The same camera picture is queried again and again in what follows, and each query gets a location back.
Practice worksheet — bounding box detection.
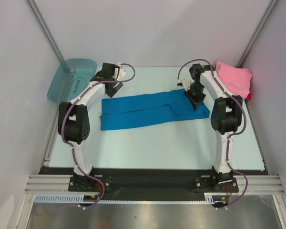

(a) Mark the blue t-shirt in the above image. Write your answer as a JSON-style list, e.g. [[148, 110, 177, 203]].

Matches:
[[100, 89, 210, 131]]

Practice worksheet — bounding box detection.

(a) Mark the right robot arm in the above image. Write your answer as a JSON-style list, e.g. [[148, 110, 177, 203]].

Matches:
[[181, 64, 245, 191]]

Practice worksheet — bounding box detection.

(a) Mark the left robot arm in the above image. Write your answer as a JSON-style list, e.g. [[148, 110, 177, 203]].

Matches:
[[58, 63, 126, 191]]

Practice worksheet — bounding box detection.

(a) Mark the teal translucent plastic bin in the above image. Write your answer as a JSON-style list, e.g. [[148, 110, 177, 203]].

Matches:
[[47, 58, 97, 104]]

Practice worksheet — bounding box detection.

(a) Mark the pink folded t-shirt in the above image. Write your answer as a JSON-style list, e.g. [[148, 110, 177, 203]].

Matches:
[[215, 61, 253, 99]]

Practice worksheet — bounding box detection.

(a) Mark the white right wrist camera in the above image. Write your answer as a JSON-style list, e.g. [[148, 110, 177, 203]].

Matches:
[[177, 79, 193, 91]]

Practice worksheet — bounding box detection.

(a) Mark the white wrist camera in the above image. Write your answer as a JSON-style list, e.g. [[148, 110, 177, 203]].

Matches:
[[177, 79, 193, 91], [114, 63, 126, 81]]

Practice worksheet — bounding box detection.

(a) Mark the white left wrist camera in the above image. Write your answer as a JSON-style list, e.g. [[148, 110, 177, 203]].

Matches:
[[114, 63, 126, 81]]

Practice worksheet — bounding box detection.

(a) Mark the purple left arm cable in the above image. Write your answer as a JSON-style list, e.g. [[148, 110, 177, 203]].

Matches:
[[61, 63, 136, 210]]

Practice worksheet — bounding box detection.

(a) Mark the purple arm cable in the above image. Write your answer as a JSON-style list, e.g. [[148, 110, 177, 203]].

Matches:
[[176, 59, 249, 210], [61, 63, 136, 210]]

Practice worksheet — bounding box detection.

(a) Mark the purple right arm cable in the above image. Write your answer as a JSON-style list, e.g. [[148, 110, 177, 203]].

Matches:
[[176, 59, 249, 210]]

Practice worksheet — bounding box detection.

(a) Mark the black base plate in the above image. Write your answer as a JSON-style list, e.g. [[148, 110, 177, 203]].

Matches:
[[39, 167, 267, 202]]

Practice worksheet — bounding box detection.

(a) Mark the white slotted cable duct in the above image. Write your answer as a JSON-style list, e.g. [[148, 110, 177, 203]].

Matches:
[[34, 194, 224, 205]]

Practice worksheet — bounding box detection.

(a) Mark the left aluminium frame post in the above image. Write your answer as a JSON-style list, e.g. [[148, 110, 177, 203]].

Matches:
[[25, 0, 64, 63]]

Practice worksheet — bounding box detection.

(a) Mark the aluminium frame post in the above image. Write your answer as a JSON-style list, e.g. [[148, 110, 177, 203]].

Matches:
[[236, 0, 280, 68], [25, 0, 64, 63]]

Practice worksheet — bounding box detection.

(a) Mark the right aluminium frame post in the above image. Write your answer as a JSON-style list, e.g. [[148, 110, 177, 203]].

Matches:
[[236, 0, 280, 68]]

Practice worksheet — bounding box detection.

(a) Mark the aluminium front rail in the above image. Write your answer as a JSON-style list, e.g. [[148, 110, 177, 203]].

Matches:
[[24, 175, 285, 195]]

